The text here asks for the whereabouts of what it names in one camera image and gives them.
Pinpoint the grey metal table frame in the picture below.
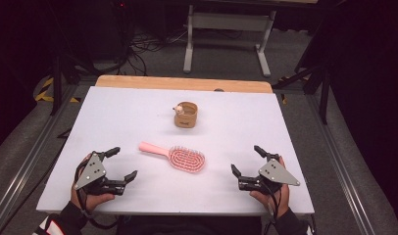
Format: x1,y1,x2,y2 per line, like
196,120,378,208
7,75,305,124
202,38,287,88
182,3,277,78

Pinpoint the right hand-held gripper cable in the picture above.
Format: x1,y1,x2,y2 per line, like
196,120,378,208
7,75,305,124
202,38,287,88
260,182,283,233

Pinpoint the black stand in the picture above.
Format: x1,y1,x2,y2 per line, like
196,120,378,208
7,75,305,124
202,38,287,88
46,48,100,117
272,63,332,125

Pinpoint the white table board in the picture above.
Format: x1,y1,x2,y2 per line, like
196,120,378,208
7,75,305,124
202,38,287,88
35,85,316,216

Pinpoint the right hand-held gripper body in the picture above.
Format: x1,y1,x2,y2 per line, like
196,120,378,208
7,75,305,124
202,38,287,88
237,158,301,196

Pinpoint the person's right hand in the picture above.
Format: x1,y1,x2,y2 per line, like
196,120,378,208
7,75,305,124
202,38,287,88
249,184,291,218

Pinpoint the person's dark torso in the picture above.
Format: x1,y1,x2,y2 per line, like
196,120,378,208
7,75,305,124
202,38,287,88
116,214,264,235

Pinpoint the dark curtain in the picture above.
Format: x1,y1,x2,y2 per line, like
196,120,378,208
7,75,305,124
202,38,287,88
294,0,398,226
0,0,61,156

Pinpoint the pink hairbrush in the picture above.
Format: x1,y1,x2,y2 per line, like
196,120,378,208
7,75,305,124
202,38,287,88
137,140,207,174

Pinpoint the bundle of black floor cables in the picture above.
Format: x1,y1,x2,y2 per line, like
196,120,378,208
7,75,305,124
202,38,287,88
120,27,191,76

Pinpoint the yellow black hazard tape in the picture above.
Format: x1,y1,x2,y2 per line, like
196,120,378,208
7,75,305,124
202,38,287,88
34,76,82,104
277,76,311,106

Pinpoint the left hand-held gripper cable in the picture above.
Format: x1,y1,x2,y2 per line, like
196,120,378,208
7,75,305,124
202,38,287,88
74,163,121,230

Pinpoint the person's left hand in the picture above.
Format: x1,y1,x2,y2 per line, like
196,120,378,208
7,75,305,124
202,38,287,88
70,152,116,213

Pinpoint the hand-held gripper cable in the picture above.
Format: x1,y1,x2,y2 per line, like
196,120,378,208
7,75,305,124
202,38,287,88
260,182,283,233
74,163,121,230

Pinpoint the grey metal floor rail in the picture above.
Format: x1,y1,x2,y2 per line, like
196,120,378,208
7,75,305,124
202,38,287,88
0,82,80,235
304,94,377,235

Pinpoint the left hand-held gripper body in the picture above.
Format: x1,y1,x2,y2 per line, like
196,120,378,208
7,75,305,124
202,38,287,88
74,150,126,197

